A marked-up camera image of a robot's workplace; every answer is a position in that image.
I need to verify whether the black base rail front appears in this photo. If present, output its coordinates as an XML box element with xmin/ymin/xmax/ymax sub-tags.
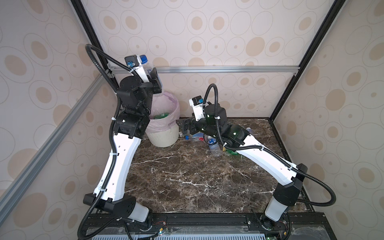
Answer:
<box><xmin>81</xmin><ymin>212</ymin><xmax>336</xmax><ymax>240</ymax></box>

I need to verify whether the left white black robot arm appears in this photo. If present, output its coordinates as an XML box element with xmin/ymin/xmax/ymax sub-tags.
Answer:
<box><xmin>83</xmin><ymin>68</ymin><xmax>162</xmax><ymax>223</ymax></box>

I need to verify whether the pink bin liner bag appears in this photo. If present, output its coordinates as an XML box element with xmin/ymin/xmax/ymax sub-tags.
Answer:
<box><xmin>147</xmin><ymin>91</ymin><xmax>180</xmax><ymax>130</ymax></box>

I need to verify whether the black frame post left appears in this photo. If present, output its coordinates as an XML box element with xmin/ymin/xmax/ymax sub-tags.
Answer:
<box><xmin>70</xmin><ymin>1</ymin><xmax>118</xmax><ymax>93</ymax></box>

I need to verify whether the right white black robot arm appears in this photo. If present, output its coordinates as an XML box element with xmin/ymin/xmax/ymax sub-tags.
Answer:
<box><xmin>177</xmin><ymin>105</ymin><xmax>307</xmax><ymax>222</ymax></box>

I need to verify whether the black frame post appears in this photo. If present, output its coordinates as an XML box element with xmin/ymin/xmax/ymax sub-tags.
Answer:
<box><xmin>269</xmin><ymin>0</ymin><xmax>347</xmax><ymax>122</ymax></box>
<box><xmin>70</xmin><ymin>1</ymin><xmax>118</xmax><ymax>93</ymax></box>

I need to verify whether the aluminium rail left wall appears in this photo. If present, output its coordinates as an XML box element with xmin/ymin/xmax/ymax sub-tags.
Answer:
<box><xmin>1</xmin><ymin>76</ymin><xmax>104</xmax><ymax>225</ymax></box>

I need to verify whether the black frame post right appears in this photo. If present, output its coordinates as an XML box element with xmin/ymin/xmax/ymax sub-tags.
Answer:
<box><xmin>269</xmin><ymin>0</ymin><xmax>347</xmax><ymax>122</ymax></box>

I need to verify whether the white plastic waste bin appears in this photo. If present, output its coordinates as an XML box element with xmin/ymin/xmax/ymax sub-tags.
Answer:
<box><xmin>146</xmin><ymin>122</ymin><xmax>179</xmax><ymax>148</ymax></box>

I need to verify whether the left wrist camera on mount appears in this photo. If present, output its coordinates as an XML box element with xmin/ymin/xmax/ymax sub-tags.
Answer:
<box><xmin>125</xmin><ymin>55</ymin><xmax>148</xmax><ymax>82</ymax></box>

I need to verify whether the horizontal aluminium rail back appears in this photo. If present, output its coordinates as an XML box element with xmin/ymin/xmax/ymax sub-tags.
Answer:
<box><xmin>157</xmin><ymin>66</ymin><xmax>300</xmax><ymax>74</ymax></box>

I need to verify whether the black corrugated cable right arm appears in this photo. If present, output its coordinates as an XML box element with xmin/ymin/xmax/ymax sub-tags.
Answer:
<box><xmin>202</xmin><ymin>83</ymin><xmax>337</xmax><ymax>207</ymax></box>

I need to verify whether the blue label bottle white cap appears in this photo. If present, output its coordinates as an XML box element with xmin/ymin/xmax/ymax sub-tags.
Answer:
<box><xmin>208</xmin><ymin>136</ymin><xmax>223</xmax><ymax>158</ymax></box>

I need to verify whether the green bottle yellow cap right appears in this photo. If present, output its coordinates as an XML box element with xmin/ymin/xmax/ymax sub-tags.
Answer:
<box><xmin>223</xmin><ymin>147</ymin><xmax>239</xmax><ymax>156</ymax></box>

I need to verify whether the small blue label bottle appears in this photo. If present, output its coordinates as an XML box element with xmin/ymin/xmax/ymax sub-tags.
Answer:
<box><xmin>140</xmin><ymin>55</ymin><xmax>154</xmax><ymax>76</ymax></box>

